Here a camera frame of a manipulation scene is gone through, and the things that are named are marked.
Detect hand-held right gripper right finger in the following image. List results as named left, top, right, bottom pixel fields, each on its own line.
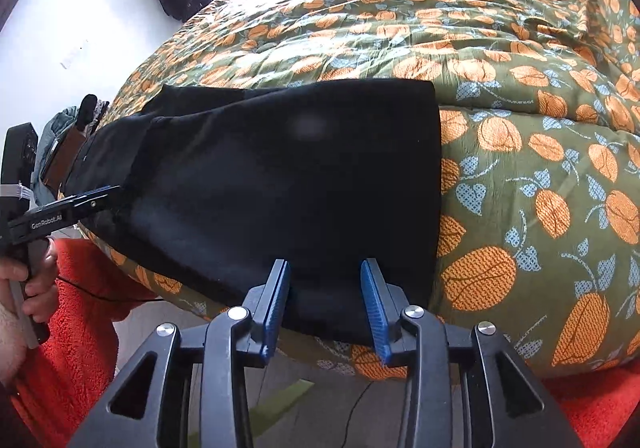
left=360, top=257, right=574, bottom=448

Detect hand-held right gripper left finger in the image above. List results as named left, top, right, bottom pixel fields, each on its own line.
left=67, top=258, right=292, bottom=448

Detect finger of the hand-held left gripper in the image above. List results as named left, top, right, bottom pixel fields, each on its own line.
left=50, top=184, right=122, bottom=220

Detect black pants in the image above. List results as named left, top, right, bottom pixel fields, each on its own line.
left=76, top=78, right=444, bottom=345

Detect person's left hand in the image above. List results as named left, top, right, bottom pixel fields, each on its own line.
left=0, top=238, right=61, bottom=329

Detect grey cloth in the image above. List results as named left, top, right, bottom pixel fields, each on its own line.
left=31, top=107, right=81, bottom=179

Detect black rounded object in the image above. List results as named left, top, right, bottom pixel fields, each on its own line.
left=74, top=94, right=99, bottom=135

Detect orange fleece robe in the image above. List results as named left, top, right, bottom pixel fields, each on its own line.
left=0, top=237, right=640, bottom=448

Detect orange floral green quilt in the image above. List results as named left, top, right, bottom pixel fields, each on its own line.
left=75, top=0, right=640, bottom=381

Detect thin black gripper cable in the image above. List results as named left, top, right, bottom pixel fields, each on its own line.
left=54, top=274, right=165, bottom=305

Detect black floor cable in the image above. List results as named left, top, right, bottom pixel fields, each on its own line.
left=339, top=379, right=377, bottom=448

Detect white wall plate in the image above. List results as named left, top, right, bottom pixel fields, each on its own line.
left=59, top=45, right=89, bottom=70

